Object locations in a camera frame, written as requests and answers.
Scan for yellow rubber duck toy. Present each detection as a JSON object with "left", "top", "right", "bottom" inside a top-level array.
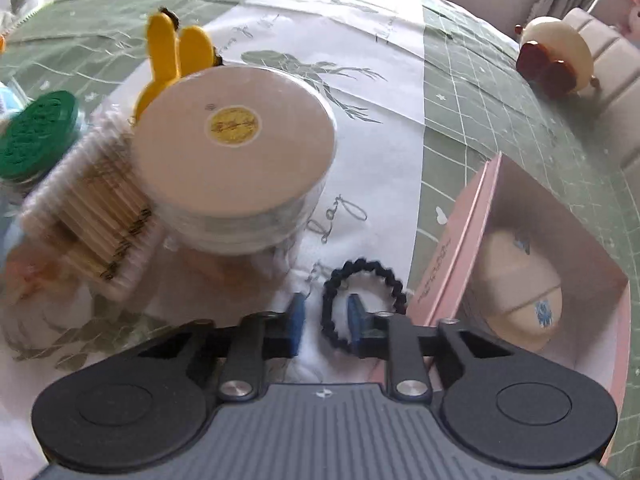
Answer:
[{"left": 131, "top": 7, "right": 223, "bottom": 123}]

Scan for pink plush toy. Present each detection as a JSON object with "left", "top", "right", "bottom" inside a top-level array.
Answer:
[{"left": 617, "top": 0, "right": 640, "bottom": 36}]

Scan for cream round plush brown feet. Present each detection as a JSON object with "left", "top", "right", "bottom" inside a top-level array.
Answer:
[{"left": 515, "top": 16, "right": 601, "bottom": 97}]

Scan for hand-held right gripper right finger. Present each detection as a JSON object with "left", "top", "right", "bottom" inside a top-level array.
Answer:
[{"left": 346, "top": 294, "right": 506, "bottom": 403}]

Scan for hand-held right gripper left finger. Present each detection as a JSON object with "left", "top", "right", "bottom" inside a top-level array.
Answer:
[{"left": 137, "top": 292, "right": 307, "bottom": 403}]

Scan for black bead bracelet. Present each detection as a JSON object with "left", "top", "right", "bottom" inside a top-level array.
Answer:
[{"left": 321, "top": 257, "right": 408, "bottom": 348}]

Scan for green printed bed sheet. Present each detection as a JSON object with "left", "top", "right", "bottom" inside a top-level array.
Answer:
[{"left": 0, "top": 0, "right": 640, "bottom": 480}]

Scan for beige egg-shaped sponge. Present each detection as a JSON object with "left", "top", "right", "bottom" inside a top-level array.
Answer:
[{"left": 470, "top": 230, "right": 565, "bottom": 353}]

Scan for pink cardboard box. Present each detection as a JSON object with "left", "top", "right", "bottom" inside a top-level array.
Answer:
[{"left": 370, "top": 152, "right": 632, "bottom": 466}]

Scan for clear powder jar beige lid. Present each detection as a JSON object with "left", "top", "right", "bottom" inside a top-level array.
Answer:
[{"left": 132, "top": 66, "right": 338, "bottom": 256}]

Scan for blue soft pack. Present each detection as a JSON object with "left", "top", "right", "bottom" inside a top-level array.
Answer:
[{"left": 0, "top": 82, "right": 23, "bottom": 121}]

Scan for green lidded glass jar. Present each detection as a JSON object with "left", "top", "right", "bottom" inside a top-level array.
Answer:
[{"left": 0, "top": 90, "right": 81, "bottom": 196}]

